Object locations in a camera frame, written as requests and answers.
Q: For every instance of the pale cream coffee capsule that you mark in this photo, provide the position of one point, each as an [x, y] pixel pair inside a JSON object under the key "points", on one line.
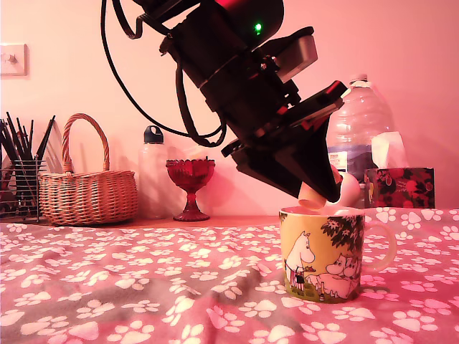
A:
{"points": [[310, 199]]}

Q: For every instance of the large clear water bottle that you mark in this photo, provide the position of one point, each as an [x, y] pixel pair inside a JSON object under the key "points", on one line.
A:
{"points": [[365, 118]]}

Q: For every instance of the white tissue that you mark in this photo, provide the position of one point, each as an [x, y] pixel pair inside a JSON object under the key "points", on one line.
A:
{"points": [[387, 150]]}

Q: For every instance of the red glass goblet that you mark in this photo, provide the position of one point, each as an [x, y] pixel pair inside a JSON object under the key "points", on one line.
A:
{"points": [[190, 175]]}

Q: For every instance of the floral tissue box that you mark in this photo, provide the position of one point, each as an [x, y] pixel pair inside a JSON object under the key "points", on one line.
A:
{"points": [[401, 190]]}

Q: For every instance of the cartoon print mug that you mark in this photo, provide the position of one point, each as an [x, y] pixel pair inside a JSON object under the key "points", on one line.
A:
{"points": [[322, 251]]}

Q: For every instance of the white bottle with black cap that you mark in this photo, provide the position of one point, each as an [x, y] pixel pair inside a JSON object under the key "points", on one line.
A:
{"points": [[152, 179]]}

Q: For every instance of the paw print cloth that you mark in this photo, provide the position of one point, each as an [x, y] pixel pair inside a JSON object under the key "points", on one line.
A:
{"points": [[143, 304]]}

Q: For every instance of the black chopstick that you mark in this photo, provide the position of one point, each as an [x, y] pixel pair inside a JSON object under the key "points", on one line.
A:
{"points": [[30, 139], [14, 136], [44, 138], [7, 143]]}

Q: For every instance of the small white round camera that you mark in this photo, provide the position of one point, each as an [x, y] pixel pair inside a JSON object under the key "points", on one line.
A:
{"points": [[349, 190]]}

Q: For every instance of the white wall switch plate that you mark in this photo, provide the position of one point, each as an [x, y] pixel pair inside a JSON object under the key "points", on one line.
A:
{"points": [[14, 61]]}

